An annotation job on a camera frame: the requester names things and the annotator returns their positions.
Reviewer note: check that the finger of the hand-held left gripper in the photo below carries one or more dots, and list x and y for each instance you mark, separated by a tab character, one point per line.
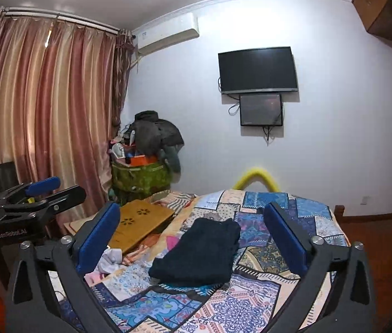
43	185
64	199

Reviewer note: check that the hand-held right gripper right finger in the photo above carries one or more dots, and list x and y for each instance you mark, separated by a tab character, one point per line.
286	239

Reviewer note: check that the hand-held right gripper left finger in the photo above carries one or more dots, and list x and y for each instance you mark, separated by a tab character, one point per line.
95	242

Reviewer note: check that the dark navy pants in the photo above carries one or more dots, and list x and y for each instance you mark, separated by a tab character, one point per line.
196	253

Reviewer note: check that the white crumpled cloth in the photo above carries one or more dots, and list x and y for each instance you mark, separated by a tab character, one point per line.
110	260

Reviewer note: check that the bamboo lap desk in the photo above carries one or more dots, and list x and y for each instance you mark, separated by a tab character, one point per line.
140	218

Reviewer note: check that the patchwork quilt bed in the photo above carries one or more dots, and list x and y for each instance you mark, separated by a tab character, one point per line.
251	305

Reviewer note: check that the yellow foam tube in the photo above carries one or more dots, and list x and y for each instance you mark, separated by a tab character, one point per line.
251	172

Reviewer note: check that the pink striped curtain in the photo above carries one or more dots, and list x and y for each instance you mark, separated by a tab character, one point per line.
60	111

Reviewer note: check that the pink cloth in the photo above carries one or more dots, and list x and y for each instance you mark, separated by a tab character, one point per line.
172	242

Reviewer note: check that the green fabric bag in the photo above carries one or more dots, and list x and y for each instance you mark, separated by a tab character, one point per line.
140	178

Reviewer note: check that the orange box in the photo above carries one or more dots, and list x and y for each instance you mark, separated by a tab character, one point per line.
140	160

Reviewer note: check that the dark clothes pile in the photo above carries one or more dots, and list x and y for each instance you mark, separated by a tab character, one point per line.
150	131

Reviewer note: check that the small black monitor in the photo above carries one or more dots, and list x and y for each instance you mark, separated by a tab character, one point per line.
261	109

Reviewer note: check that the white curtain rod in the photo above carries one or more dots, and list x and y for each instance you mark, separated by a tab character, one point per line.
60	18

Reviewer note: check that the white air conditioner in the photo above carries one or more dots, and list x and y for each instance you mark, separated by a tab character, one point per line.
168	34

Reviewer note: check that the wooden bed frame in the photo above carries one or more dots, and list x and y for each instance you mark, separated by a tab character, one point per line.
339	215

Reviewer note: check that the white wall socket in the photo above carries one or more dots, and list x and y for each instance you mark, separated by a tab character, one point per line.
365	200

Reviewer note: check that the black wall television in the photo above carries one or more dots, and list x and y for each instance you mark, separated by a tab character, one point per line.
258	69

